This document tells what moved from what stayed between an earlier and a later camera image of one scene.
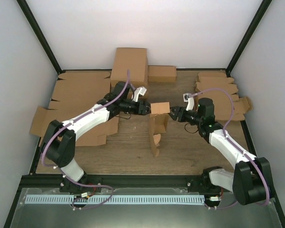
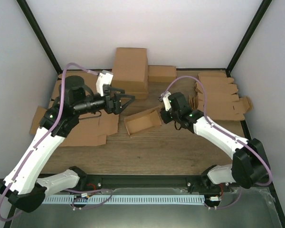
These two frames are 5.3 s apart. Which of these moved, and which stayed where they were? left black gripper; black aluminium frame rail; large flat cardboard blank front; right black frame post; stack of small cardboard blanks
Moved: left black gripper
Stayed: stack of small cardboard blanks; large flat cardboard blank front; right black frame post; black aluminium frame rail
